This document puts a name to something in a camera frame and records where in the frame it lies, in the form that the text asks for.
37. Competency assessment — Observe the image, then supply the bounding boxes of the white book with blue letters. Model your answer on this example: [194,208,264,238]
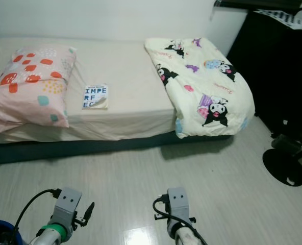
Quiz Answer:
[82,83,109,110]

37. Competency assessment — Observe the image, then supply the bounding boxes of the pink pillow with red spots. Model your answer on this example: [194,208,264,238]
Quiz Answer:
[0,46,78,136]

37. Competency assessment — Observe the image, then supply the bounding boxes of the cream cartoon print blanket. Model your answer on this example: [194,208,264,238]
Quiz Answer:
[144,36,256,139]

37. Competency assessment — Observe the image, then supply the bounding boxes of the blue bin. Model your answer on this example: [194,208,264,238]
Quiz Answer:
[0,219,24,245]

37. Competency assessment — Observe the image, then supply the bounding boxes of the black floor fan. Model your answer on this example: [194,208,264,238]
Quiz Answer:
[262,117,302,187]

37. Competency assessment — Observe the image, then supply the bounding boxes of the black cabinet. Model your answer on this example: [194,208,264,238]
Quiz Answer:
[226,8,302,138]

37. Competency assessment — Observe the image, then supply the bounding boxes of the white black checkered cloth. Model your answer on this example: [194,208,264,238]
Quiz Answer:
[253,8,302,29]

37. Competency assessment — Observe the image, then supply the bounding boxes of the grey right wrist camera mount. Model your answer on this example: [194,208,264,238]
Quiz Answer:
[166,187,191,228]

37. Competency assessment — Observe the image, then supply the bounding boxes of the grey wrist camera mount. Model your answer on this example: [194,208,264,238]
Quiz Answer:
[54,186,83,228]
[166,187,191,228]

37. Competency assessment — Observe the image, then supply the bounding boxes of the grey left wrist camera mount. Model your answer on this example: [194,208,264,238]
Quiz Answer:
[54,186,83,228]

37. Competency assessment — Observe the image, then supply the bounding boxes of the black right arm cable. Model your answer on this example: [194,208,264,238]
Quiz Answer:
[153,199,210,245]

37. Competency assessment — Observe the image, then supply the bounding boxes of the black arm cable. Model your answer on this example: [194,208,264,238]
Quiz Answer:
[153,199,210,245]
[13,189,62,245]

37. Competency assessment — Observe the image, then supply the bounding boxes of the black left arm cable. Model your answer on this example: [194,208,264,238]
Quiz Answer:
[13,189,62,245]

